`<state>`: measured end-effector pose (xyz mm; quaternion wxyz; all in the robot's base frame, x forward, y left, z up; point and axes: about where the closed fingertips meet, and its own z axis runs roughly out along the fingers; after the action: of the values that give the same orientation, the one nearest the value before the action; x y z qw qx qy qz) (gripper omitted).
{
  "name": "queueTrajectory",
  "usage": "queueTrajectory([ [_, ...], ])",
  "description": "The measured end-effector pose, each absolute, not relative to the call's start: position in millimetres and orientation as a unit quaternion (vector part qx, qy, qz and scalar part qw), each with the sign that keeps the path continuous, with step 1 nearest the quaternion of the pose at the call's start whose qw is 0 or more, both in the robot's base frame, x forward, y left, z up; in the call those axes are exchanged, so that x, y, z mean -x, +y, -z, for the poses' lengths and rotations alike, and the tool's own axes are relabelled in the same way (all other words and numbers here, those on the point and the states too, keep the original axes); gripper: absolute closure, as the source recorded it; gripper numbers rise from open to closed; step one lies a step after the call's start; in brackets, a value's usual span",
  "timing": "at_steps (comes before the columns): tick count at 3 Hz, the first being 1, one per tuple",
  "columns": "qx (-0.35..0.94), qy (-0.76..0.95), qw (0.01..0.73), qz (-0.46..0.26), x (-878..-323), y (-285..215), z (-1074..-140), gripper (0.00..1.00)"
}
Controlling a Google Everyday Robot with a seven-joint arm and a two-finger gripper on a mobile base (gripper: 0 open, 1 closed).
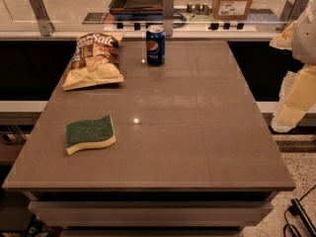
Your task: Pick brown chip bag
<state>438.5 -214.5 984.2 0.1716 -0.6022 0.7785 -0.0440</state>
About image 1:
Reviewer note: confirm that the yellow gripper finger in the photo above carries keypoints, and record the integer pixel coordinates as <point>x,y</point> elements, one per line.
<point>284,39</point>
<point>297,95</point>

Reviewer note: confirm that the brown chip bag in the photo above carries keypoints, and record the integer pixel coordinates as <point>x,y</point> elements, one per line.
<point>96,61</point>

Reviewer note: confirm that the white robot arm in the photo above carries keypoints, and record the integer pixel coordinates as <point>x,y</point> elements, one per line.
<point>304,36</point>

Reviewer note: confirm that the cardboard box with label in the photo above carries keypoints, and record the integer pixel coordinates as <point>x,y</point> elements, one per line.
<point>231,9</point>

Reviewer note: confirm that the blue Pepsi can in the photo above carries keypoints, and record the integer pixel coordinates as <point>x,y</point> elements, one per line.
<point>155,45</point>

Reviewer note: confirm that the green yellow sponge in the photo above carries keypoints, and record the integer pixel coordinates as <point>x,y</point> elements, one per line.
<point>89,134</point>

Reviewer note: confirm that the right metal glass bracket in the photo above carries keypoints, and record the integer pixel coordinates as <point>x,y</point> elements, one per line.
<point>292,9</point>

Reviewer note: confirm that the metal glass bracket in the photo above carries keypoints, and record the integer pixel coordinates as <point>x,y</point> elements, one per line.
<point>292,9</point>
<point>46,28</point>
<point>168,13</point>

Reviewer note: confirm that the middle metal glass bracket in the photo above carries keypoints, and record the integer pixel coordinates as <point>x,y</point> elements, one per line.
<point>168,13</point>

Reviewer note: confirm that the left metal glass bracket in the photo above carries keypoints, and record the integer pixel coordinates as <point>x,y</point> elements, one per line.
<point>46,28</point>

